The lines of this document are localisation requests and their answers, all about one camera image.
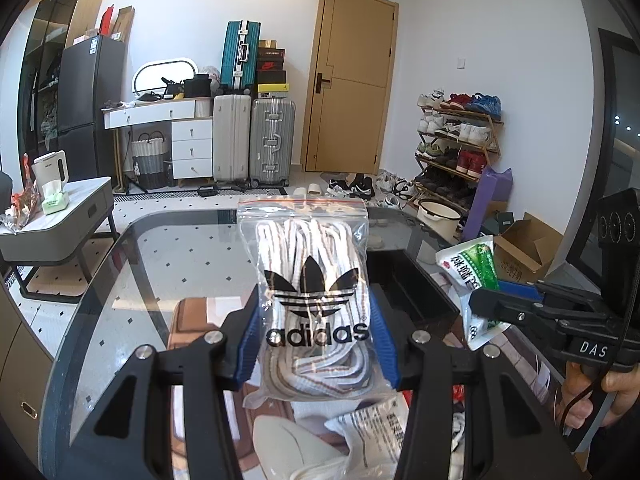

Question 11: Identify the green medicine granule bag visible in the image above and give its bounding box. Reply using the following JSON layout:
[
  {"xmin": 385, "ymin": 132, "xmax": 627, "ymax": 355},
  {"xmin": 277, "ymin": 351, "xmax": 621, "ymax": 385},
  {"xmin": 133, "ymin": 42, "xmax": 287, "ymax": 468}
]
[{"xmin": 435, "ymin": 235, "xmax": 510, "ymax": 351}]

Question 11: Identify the adidas shoelaces zip bag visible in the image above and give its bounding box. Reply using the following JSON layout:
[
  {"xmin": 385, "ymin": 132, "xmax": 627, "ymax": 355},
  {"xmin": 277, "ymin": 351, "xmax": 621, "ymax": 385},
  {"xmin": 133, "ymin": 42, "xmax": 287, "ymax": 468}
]
[{"xmin": 238, "ymin": 197, "xmax": 390, "ymax": 408}]

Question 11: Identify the person's right hand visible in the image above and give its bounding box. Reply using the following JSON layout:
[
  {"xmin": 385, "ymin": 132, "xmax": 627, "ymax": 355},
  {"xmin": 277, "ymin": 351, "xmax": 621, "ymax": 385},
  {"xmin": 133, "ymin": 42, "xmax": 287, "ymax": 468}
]
[{"xmin": 553, "ymin": 361, "xmax": 640, "ymax": 430}]

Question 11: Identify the red and white packet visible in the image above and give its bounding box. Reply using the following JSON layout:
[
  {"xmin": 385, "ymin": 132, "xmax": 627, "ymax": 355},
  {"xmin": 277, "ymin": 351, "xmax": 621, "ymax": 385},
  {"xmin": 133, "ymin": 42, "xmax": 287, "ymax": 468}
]
[{"xmin": 399, "ymin": 385, "xmax": 465, "ymax": 413}]

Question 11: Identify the cardboard box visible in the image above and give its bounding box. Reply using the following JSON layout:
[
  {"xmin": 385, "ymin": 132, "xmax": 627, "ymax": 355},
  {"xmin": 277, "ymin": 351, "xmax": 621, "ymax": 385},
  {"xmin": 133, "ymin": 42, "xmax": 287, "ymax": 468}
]
[{"xmin": 494, "ymin": 212, "xmax": 563, "ymax": 284}]

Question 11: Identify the black storage box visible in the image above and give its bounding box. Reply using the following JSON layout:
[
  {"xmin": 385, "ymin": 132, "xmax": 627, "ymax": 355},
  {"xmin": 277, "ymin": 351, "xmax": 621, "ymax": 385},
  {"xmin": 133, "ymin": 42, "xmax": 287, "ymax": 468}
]
[{"xmin": 367, "ymin": 249, "xmax": 461, "ymax": 338}]

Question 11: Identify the silver foil packet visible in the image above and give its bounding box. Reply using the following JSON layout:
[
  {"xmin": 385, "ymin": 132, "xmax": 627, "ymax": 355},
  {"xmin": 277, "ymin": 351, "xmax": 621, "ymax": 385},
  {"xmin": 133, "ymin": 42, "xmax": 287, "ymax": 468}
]
[{"xmin": 324, "ymin": 393, "xmax": 409, "ymax": 479}]

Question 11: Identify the purple yoga mat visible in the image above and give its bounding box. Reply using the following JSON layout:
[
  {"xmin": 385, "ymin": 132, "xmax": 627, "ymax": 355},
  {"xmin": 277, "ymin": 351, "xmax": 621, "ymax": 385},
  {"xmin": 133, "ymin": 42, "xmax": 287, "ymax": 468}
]
[{"xmin": 461, "ymin": 166, "xmax": 513, "ymax": 242}]

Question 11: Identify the white enamel bucket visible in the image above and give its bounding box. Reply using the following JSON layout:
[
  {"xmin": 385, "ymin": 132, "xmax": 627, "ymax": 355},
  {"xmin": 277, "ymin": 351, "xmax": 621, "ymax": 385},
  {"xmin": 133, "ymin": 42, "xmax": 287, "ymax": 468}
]
[{"xmin": 416, "ymin": 198, "xmax": 461, "ymax": 244}]

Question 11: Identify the white foam wrap piece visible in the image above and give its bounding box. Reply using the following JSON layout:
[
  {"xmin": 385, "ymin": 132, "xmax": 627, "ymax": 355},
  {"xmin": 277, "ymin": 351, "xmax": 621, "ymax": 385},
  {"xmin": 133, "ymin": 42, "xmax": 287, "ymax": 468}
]
[{"xmin": 253, "ymin": 415, "xmax": 347, "ymax": 479}]

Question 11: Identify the wooden shoe rack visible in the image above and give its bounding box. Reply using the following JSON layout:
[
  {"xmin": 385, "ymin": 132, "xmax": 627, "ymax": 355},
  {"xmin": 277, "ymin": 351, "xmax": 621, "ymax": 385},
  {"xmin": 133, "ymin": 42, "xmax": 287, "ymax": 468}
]
[{"xmin": 414, "ymin": 89, "xmax": 502, "ymax": 214}]

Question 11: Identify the grey side table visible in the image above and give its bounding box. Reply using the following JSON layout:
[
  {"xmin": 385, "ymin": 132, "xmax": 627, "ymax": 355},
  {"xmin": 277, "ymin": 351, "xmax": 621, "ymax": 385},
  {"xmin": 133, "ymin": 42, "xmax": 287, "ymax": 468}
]
[{"xmin": 1, "ymin": 177, "xmax": 119, "ymax": 304}]

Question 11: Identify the green tissue box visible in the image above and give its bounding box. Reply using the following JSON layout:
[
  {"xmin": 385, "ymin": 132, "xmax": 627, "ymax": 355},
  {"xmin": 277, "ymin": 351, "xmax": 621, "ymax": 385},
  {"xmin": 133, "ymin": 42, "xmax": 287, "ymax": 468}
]
[{"xmin": 41, "ymin": 180, "xmax": 70, "ymax": 214}]

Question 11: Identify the red snack bag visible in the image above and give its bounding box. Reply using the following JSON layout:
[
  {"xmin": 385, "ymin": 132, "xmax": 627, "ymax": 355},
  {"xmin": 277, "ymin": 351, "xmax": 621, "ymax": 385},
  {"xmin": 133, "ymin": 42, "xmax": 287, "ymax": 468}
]
[{"xmin": 11, "ymin": 153, "xmax": 40, "ymax": 229}]

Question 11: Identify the striped laundry basket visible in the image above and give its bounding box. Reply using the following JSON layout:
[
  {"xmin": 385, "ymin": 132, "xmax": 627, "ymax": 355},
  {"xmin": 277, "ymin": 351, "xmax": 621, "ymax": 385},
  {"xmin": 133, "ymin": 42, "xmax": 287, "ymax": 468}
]
[{"xmin": 131, "ymin": 130, "xmax": 168, "ymax": 190}]

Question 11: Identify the white electric kettle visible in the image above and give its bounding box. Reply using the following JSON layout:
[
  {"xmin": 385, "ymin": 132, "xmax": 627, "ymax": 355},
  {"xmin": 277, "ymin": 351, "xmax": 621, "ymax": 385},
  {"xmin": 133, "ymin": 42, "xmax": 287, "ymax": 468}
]
[{"xmin": 32, "ymin": 151, "xmax": 68, "ymax": 200}]

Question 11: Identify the wooden door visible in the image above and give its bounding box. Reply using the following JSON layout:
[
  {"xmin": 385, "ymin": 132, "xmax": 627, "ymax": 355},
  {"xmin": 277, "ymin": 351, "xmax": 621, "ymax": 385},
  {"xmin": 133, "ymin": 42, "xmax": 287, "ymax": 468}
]
[{"xmin": 300, "ymin": 0, "xmax": 399, "ymax": 174}]

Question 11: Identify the silver suitcase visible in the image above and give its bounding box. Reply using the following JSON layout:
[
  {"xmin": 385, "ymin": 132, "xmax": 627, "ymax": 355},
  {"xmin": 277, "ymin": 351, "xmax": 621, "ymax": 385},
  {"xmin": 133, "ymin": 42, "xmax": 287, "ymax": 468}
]
[{"xmin": 248, "ymin": 98, "xmax": 296, "ymax": 188}]

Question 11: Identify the white suitcase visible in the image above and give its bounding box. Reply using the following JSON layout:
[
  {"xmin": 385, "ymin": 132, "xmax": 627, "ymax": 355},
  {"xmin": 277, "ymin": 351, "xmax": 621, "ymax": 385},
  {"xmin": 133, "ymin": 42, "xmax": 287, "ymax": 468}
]
[{"xmin": 213, "ymin": 94, "xmax": 252, "ymax": 182}]

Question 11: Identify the stack of shoe boxes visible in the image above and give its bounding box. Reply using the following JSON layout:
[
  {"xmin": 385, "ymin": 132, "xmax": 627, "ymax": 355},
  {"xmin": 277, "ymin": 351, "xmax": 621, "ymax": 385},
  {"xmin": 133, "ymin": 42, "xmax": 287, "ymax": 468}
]
[{"xmin": 256, "ymin": 39, "xmax": 290, "ymax": 99}]

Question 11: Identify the white vanity desk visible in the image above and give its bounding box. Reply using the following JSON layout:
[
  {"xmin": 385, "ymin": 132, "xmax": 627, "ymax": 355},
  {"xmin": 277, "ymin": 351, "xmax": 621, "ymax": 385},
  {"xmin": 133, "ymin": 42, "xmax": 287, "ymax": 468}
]
[{"xmin": 103, "ymin": 98, "xmax": 214, "ymax": 192}]

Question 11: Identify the teal suitcase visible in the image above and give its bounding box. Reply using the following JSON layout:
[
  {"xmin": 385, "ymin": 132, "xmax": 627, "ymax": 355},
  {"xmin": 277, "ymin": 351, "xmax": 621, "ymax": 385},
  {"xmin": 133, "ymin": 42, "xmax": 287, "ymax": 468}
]
[{"xmin": 220, "ymin": 20, "xmax": 260, "ymax": 94}]

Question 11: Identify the oval vanity mirror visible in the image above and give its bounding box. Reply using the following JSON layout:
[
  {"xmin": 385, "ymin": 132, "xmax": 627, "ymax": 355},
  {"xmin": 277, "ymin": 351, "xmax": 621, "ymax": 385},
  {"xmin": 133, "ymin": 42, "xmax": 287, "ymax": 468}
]
[{"xmin": 131, "ymin": 58, "xmax": 198, "ymax": 98}]

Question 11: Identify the black refrigerator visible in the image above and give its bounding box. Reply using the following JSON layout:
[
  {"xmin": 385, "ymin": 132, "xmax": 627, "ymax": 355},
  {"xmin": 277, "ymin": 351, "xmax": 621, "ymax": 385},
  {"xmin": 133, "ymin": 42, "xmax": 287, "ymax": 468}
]
[{"xmin": 56, "ymin": 36, "xmax": 126, "ymax": 181}]

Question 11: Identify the black glass cabinet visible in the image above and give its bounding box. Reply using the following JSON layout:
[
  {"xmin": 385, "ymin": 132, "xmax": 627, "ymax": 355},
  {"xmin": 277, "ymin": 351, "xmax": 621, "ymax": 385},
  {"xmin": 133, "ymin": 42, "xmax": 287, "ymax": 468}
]
[{"xmin": 16, "ymin": 0, "xmax": 102, "ymax": 159}]

